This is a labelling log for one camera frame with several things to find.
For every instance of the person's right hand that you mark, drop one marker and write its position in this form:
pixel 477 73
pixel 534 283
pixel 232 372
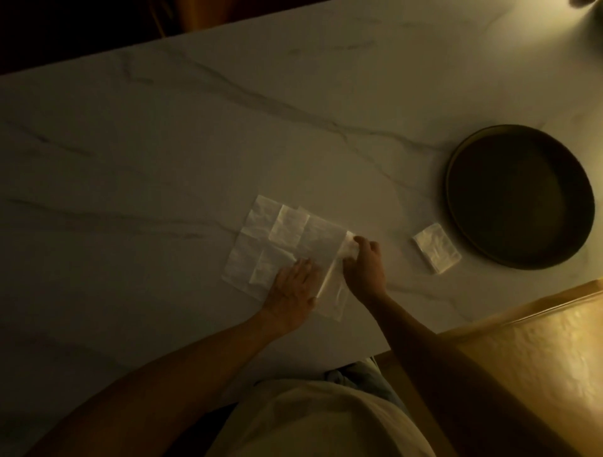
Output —
pixel 367 273

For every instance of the person's left hand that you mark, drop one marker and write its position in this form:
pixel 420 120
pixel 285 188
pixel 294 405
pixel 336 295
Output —
pixel 292 296

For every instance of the spread of white paper napkins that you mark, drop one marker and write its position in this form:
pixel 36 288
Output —
pixel 282 226

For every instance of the round dark tray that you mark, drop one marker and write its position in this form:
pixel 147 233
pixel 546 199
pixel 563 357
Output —
pixel 520 197

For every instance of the person's left forearm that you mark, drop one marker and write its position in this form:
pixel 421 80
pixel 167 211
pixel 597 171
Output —
pixel 155 386

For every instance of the person's right forearm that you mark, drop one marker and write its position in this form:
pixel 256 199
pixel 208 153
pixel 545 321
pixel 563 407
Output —
pixel 447 372

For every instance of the beige shirt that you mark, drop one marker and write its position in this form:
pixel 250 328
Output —
pixel 315 423

